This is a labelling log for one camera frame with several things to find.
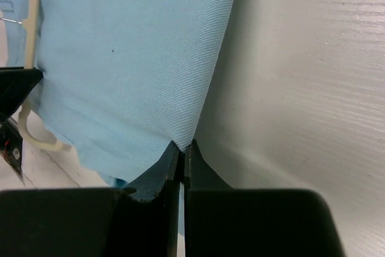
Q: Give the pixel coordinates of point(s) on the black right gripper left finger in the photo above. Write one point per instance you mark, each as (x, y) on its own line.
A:
(140, 219)

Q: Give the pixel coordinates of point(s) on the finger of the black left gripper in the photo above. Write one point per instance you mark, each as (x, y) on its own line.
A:
(16, 84)

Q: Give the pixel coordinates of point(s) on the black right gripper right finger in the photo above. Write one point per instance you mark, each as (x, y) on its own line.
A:
(224, 221)

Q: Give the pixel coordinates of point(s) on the white plastic hanger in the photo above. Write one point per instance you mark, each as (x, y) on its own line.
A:
(30, 25)

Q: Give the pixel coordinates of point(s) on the light blue trousers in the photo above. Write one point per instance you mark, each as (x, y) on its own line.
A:
(124, 78)

